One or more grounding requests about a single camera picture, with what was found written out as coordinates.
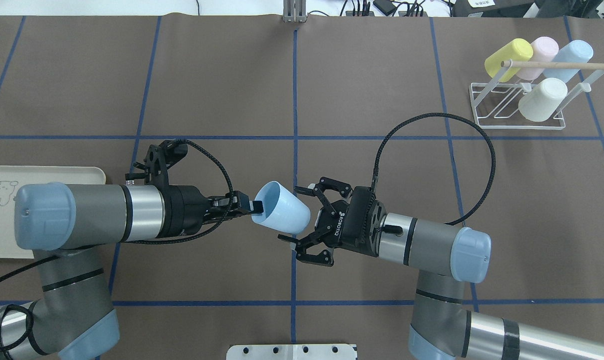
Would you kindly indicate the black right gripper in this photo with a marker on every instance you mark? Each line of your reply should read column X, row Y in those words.
column 330, row 220

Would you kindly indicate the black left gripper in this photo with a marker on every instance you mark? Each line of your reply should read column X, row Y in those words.
column 183, row 211

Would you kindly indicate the cream plastic cup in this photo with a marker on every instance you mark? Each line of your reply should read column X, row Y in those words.
column 540, row 104

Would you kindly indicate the yellow plastic cup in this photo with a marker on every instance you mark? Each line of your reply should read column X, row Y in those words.
column 519, row 50

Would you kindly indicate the pink plastic cup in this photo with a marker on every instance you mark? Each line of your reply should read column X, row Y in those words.
column 544, row 50

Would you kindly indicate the light blue plastic cup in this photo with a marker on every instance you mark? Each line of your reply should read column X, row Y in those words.
column 577, row 51

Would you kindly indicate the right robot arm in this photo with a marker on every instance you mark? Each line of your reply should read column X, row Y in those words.
column 447, row 258

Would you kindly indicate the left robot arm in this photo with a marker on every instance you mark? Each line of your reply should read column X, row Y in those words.
column 76, row 318

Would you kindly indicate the black power adapter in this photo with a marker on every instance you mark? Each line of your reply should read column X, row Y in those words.
column 385, row 7

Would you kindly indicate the cream serving tray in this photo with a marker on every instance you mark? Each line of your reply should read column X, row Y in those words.
column 35, row 198

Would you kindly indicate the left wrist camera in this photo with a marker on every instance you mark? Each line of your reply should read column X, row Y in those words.
column 159, row 159

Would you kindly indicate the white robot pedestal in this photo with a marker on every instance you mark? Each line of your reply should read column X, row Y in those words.
column 308, row 351

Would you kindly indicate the aluminium frame post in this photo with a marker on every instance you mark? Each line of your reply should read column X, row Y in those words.
column 294, row 11

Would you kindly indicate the white wire cup rack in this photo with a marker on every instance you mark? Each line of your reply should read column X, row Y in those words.
column 500, row 105

